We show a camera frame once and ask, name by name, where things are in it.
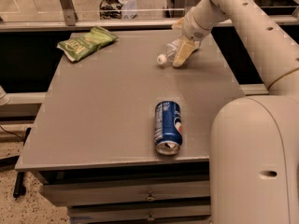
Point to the clear plastic bottle blue label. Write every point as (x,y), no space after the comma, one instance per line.
(169,54)

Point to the grey drawer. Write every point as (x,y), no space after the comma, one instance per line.
(147,214)
(104,193)

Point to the blue Pepsi can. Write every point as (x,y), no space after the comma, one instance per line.
(168,128)

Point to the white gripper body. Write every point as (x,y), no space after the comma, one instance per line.
(191,29)

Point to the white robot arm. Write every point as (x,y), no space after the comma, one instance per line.
(254,141)

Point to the left metal railing bracket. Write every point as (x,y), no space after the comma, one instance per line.
(70,16)

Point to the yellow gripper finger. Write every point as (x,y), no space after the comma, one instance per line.
(178,24)
(185,49)

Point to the top grey drawer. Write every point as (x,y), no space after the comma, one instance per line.
(104,193)

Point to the white object at left edge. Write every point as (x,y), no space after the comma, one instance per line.
(4,98)

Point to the grey drawer cabinet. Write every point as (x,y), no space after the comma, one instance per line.
(96,124)

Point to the green jalapeno chip bag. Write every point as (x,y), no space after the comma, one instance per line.
(78,48)

